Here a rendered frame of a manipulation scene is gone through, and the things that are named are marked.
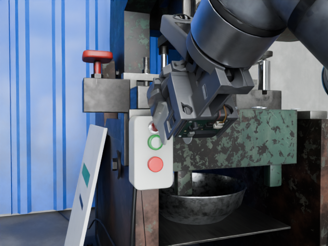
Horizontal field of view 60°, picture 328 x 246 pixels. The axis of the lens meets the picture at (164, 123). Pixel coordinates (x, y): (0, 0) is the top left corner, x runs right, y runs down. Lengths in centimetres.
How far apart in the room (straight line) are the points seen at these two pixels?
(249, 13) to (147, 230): 48
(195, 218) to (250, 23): 68
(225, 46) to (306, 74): 263
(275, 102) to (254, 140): 19
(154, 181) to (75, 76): 152
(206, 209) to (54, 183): 135
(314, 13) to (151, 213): 49
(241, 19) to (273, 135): 58
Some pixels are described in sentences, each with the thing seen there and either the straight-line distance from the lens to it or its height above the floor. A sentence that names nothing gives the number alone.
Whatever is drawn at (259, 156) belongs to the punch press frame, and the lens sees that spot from 77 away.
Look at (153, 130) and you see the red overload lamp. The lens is 51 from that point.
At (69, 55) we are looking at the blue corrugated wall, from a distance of 201.
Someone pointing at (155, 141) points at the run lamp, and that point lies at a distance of 51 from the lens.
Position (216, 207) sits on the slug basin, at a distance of 83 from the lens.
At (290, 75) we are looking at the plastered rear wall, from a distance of 275.
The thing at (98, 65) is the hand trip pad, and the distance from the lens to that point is 62.
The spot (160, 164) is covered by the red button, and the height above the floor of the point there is 54.
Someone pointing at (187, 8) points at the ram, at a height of 94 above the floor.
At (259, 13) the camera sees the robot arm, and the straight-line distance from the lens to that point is 23.
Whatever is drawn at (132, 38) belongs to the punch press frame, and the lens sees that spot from 108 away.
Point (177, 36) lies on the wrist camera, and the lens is 35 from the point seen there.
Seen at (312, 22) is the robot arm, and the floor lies 68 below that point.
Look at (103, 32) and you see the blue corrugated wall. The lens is 206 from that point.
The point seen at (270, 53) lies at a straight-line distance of 72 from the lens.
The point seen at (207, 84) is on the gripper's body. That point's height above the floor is 66.
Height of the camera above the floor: 63
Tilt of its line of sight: 1 degrees down
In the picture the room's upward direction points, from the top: straight up
